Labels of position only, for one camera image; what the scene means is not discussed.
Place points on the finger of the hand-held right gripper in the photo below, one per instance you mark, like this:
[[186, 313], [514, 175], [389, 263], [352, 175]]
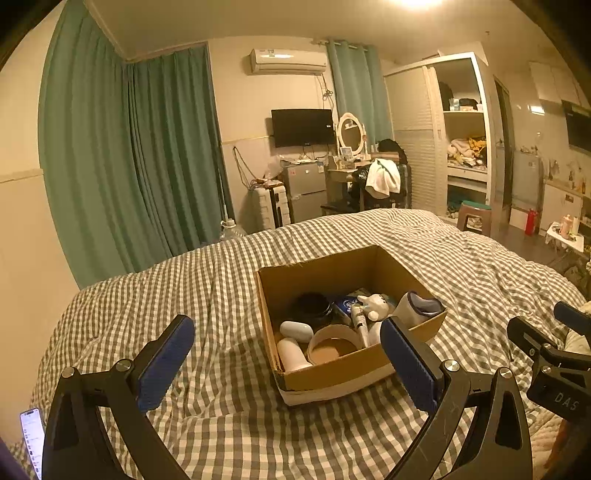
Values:
[[531, 337], [575, 316]]

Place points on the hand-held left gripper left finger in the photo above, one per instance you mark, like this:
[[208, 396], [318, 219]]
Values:
[[165, 364]]

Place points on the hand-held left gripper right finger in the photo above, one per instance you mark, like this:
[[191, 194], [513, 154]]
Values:
[[408, 364]]

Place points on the white cup with lid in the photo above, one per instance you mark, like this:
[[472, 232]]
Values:
[[415, 310]]

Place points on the white cream tube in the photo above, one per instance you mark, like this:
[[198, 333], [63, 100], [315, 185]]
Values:
[[360, 325]]

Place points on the small white toy figure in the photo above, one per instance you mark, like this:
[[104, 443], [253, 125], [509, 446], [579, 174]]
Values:
[[373, 305]]

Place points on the cardboard box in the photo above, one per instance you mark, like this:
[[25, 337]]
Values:
[[332, 376]]

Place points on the brown tape roll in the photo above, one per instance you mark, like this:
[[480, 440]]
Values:
[[332, 350]]

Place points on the blue tissue packet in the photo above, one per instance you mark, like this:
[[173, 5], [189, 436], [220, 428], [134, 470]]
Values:
[[344, 307]]

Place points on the black round jar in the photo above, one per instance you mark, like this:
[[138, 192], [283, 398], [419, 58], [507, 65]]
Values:
[[311, 308]]

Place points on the white cylinder bottle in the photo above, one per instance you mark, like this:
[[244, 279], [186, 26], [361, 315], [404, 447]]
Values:
[[292, 355]]

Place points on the white earbud case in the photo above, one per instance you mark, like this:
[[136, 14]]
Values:
[[295, 330]]

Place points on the person's right hand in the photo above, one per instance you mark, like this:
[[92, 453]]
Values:
[[556, 443]]

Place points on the pale green fleece blanket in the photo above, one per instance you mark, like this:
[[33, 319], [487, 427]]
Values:
[[579, 344]]

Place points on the cream knit blanket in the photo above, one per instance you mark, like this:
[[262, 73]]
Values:
[[542, 434]]

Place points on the small white folding table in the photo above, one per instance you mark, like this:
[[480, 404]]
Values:
[[565, 237]]

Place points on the pink bottle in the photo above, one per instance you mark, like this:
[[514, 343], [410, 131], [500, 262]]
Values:
[[569, 226]]

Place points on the red fire extinguisher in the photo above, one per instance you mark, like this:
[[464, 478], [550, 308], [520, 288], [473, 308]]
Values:
[[532, 222]]

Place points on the white kitchen cabinet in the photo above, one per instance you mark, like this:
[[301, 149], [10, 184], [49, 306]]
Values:
[[561, 205]]

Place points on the plastic stool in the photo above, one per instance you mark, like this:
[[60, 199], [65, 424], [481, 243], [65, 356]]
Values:
[[474, 217]]

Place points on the white appliance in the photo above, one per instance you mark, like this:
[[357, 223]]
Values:
[[527, 182]]

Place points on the clear water jug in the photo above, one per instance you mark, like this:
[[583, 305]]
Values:
[[232, 230]]

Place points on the smartphone with lit screen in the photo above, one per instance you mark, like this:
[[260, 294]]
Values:
[[33, 438]]

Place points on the dark chair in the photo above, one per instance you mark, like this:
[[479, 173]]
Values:
[[383, 201]]

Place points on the grey suitcase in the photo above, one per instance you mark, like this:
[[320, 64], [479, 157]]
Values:
[[405, 184]]

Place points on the white ribbed suitcase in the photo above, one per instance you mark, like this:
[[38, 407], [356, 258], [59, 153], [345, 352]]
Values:
[[270, 207]]

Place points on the white towel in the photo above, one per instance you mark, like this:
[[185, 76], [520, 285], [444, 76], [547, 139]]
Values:
[[382, 177]]

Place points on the black range hood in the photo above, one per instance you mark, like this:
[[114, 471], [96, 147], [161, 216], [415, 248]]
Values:
[[579, 127]]

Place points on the wooden vanity desk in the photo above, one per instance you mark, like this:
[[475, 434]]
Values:
[[339, 177]]

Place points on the small grey fridge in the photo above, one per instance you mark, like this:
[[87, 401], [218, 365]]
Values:
[[304, 191]]

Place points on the white wardrobe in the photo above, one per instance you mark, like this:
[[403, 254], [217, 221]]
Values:
[[415, 152]]

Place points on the wide green curtain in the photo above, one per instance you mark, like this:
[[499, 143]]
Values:
[[124, 152]]

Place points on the black bag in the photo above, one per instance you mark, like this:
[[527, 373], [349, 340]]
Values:
[[391, 147]]

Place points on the white oval vanity mirror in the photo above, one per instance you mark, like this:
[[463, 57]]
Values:
[[351, 134]]

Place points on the narrow green curtain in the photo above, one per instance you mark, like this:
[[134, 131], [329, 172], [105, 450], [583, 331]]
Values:
[[358, 87]]

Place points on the white air conditioner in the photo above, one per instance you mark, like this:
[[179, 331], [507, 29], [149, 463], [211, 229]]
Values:
[[285, 61]]

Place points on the ceiling lamp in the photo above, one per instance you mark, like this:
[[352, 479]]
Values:
[[420, 2]]

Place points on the black wall television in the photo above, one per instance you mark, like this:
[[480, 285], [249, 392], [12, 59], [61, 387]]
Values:
[[302, 128]]

